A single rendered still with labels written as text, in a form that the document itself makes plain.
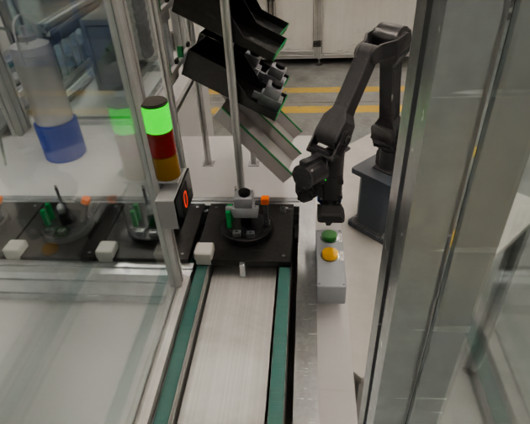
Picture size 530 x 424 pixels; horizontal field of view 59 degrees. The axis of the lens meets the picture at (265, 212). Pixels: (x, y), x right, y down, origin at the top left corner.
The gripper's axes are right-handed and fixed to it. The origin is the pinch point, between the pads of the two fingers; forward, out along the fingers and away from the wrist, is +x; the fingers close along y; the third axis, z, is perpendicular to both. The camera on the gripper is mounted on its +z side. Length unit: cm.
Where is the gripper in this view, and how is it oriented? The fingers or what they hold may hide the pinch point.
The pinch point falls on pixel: (328, 214)
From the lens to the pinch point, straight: 117.0
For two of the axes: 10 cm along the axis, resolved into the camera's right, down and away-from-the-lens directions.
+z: -10.0, -0.2, 0.8
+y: -0.8, 5.9, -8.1
